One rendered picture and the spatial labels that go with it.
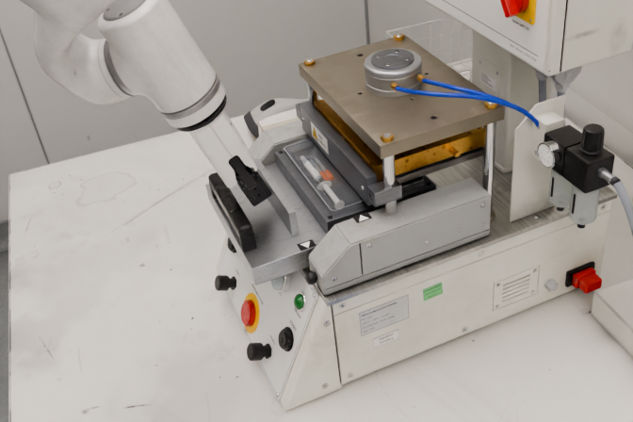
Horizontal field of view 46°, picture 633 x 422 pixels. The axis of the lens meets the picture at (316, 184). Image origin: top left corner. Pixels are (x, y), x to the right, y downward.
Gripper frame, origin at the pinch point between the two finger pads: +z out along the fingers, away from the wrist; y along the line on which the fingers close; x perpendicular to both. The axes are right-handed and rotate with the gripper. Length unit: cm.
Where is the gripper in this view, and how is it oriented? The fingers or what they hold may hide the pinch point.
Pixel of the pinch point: (254, 188)
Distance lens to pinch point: 104.4
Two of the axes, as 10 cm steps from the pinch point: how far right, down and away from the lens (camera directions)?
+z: 4.1, 6.6, 6.3
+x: 8.3, -5.6, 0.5
